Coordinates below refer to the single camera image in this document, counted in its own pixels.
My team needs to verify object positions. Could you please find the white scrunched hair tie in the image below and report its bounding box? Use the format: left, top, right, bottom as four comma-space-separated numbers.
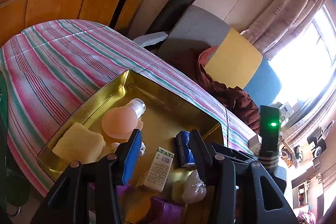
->
111, 140, 146, 158

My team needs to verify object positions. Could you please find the blue tissue packet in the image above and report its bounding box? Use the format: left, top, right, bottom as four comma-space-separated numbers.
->
175, 131, 195, 168

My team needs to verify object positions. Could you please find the white plastic bag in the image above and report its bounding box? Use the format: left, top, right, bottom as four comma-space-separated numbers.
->
182, 170, 207, 204

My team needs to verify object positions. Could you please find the green white small carton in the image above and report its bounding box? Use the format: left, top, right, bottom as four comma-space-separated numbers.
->
143, 147, 174, 192

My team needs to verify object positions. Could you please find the peach silicone travel bottle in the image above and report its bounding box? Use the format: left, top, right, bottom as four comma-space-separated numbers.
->
101, 98, 146, 140

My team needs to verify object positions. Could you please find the large yellow sponge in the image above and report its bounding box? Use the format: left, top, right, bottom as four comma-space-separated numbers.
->
52, 122, 106, 164

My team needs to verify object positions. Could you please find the white tall carton box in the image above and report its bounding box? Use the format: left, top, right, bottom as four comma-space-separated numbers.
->
248, 134, 262, 156

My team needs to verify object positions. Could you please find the gold tin box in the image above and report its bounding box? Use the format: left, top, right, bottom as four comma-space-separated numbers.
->
33, 71, 224, 223

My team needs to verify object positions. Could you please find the white product box on desk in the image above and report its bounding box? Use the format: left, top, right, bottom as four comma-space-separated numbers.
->
279, 102, 294, 121

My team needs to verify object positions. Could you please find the black speaker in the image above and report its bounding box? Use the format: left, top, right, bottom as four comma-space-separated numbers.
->
307, 134, 327, 159

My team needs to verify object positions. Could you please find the dark red jacket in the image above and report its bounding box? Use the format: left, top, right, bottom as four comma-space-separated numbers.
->
165, 46, 260, 134

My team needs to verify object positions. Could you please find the grey yellow blue armchair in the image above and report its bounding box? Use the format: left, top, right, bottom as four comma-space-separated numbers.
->
134, 5, 281, 106

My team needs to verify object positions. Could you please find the striped pink green tablecloth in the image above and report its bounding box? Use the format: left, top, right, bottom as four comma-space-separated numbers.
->
1, 19, 253, 195

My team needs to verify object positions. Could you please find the black rolled mat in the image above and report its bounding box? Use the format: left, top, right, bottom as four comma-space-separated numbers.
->
145, 0, 195, 35

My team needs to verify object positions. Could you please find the pink patterned curtain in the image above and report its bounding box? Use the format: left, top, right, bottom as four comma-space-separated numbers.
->
243, 0, 327, 60

